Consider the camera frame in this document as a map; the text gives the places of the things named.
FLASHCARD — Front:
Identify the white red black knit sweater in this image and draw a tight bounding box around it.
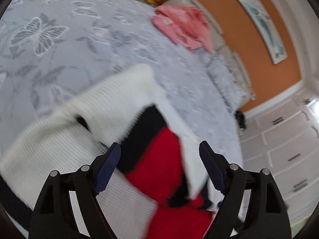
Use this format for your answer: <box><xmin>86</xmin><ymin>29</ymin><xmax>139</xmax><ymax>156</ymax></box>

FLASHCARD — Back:
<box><xmin>1</xmin><ymin>64</ymin><xmax>222</xmax><ymax>238</ymax></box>

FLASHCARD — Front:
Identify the right nightstand with items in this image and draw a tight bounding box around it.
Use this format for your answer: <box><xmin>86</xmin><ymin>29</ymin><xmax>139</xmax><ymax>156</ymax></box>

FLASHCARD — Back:
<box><xmin>235</xmin><ymin>111</ymin><xmax>247</xmax><ymax>131</ymax></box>

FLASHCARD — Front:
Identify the grey butterfly bed sheet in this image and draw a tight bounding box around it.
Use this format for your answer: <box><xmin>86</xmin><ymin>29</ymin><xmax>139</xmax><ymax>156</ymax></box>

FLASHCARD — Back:
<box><xmin>1</xmin><ymin>0</ymin><xmax>243</xmax><ymax>165</ymax></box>

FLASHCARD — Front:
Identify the grey patterned pillow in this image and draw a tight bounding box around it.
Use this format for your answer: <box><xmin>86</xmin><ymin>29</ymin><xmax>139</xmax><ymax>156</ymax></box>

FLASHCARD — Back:
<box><xmin>194</xmin><ymin>45</ymin><xmax>256</xmax><ymax>114</ymax></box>

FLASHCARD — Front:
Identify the framed wall painting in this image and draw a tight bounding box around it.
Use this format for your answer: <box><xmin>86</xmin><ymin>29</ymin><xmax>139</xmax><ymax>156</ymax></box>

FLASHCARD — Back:
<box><xmin>238</xmin><ymin>0</ymin><xmax>288</xmax><ymax>65</ymax></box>

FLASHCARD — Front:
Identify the beige leather headboard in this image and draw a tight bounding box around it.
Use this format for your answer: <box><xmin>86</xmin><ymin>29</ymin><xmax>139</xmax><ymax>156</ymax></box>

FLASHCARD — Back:
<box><xmin>164</xmin><ymin>0</ymin><xmax>255</xmax><ymax>106</ymax></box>

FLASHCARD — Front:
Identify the pink clothes pile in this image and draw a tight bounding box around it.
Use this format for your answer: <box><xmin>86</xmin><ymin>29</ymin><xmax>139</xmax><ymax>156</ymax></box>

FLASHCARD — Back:
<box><xmin>151</xmin><ymin>5</ymin><xmax>214</xmax><ymax>54</ymax></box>

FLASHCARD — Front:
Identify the white wardrobe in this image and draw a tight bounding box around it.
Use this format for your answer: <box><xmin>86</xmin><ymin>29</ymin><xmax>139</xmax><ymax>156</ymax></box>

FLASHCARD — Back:
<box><xmin>239</xmin><ymin>88</ymin><xmax>318</xmax><ymax>224</ymax></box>

